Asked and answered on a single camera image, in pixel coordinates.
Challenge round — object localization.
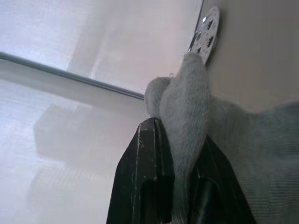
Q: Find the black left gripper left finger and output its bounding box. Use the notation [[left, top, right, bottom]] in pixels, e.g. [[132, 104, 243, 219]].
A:
[[106, 117, 176, 224]]

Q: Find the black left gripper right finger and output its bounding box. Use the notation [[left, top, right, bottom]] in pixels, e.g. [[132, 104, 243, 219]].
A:
[[186, 136, 256, 224]]

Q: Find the grey knitted sock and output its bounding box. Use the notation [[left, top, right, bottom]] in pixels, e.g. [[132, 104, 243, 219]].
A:
[[144, 53, 299, 224]]

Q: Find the round white perforated disc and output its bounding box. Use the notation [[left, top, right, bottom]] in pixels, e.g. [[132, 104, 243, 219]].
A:
[[187, 7, 221, 67]]

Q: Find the long grey metal rail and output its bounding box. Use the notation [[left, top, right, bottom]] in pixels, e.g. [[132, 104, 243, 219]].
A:
[[0, 51, 145, 100]]

